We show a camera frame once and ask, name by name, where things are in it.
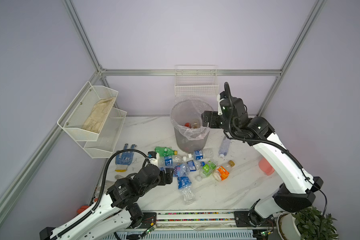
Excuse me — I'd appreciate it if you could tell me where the blue tinted bottle blue cap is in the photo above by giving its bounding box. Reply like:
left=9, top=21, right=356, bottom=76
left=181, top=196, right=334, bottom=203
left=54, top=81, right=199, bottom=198
left=174, top=163, right=190, bottom=178

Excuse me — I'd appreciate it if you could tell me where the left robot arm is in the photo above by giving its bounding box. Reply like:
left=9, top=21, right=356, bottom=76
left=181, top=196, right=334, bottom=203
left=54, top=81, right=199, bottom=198
left=40, top=150, right=174, bottom=240

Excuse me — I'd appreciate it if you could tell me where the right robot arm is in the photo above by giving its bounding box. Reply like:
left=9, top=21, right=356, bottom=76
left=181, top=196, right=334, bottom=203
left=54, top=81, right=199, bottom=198
left=201, top=83, right=324, bottom=227

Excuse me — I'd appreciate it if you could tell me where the clear plastic bin liner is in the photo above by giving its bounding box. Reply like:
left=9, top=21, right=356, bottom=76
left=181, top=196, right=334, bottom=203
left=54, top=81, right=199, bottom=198
left=170, top=98, right=213, bottom=141

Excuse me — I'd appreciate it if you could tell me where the grey mesh waste bin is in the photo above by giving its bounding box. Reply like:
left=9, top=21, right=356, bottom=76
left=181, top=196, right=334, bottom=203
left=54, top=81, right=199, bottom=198
left=170, top=98, right=213, bottom=153

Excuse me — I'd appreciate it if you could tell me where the small bottle blue label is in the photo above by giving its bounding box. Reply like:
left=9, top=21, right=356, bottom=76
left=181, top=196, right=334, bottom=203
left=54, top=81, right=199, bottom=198
left=159, top=155, right=187, bottom=168

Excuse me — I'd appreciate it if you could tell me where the crushed clear bottle blue label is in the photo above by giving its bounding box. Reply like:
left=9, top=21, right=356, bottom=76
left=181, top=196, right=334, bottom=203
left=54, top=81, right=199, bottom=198
left=178, top=177, right=195, bottom=205

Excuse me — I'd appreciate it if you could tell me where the green crushed plastic bottle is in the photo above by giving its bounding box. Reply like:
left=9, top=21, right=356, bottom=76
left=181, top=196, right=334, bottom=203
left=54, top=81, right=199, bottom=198
left=155, top=147, right=178, bottom=157

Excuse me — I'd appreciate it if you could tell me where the small bottle blue cap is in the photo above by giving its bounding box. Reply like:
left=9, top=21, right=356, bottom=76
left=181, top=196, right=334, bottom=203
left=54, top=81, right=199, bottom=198
left=187, top=160, right=205, bottom=172

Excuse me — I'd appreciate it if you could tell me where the tall clear bottle white cap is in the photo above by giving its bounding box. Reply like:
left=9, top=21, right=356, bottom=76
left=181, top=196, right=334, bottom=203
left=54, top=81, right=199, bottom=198
left=219, top=137, right=231, bottom=159

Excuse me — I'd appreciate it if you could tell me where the green label clear bottle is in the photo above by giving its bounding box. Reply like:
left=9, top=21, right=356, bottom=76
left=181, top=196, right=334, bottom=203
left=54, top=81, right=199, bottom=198
left=196, top=159, right=217, bottom=182

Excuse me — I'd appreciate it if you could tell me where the blue dotted work glove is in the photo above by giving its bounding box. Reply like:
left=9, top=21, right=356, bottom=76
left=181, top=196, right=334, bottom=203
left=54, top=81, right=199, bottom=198
left=115, top=151, right=134, bottom=172

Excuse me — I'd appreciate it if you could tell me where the orange label bottle gold cap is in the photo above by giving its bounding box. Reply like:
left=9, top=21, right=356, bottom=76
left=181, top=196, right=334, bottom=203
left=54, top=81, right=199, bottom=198
left=213, top=161, right=235, bottom=182

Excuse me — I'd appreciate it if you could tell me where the white knit work glove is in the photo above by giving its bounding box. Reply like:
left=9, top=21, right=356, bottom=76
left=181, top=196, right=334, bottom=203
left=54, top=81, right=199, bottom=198
left=95, top=174, right=123, bottom=197

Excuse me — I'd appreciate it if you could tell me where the pink plastic watering can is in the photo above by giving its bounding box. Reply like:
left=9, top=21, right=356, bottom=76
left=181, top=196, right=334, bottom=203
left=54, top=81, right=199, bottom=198
left=259, top=158, right=275, bottom=176

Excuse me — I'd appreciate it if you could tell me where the white mesh lower shelf tray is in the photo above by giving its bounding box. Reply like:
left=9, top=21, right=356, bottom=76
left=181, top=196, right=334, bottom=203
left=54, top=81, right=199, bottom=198
left=84, top=108, right=127, bottom=159

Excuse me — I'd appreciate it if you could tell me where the white mesh shelf tray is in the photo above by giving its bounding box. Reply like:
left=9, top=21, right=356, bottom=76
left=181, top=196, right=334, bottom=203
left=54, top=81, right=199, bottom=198
left=57, top=82, right=119, bottom=142
left=84, top=108, right=127, bottom=159

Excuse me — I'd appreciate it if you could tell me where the red rubber glove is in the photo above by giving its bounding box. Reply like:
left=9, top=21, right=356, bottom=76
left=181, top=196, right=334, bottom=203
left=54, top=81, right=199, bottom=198
left=77, top=205, right=89, bottom=214

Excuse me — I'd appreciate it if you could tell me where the beige cloth in tray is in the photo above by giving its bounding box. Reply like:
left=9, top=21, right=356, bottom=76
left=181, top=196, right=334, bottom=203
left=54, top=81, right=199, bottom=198
left=82, top=97, right=116, bottom=134

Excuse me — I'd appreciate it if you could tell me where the white mesh upper shelf tray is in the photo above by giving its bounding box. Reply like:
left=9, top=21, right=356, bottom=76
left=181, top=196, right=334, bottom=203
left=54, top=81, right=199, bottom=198
left=57, top=82, right=119, bottom=142

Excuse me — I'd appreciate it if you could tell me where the white plant pot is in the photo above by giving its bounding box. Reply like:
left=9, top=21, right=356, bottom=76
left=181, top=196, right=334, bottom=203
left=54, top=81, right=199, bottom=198
left=277, top=212, right=301, bottom=240

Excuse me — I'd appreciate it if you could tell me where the potted green plant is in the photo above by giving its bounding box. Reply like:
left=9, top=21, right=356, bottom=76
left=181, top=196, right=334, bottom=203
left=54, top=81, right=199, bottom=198
left=292, top=207, right=339, bottom=240

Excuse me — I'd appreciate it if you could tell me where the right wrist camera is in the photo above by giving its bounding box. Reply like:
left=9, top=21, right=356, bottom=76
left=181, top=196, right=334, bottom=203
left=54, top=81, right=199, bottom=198
left=217, top=91, right=226, bottom=116

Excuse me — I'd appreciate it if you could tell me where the white wire wall basket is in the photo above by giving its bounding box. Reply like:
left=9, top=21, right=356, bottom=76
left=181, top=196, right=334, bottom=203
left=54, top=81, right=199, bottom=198
left=175, top=65, right=219, bottom=97

